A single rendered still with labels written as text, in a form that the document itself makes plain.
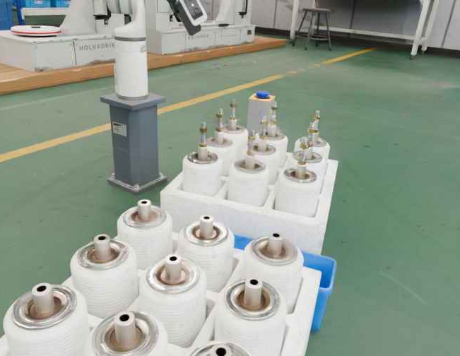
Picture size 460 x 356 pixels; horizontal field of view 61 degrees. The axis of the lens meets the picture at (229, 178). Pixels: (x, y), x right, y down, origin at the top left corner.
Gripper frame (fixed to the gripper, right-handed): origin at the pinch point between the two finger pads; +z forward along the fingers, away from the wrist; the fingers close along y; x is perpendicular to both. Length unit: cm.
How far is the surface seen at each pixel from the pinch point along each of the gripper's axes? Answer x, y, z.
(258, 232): -6.9, -22.9, 42.6
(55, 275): -53, -30, 29
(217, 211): -12.5, -26.4, 34.4
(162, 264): -22.1, 5.1, 26.7
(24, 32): -67, -219, -71
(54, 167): -58, -89, 8
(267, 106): 16, -62, 25
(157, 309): -24.6, 10.7, 29.7
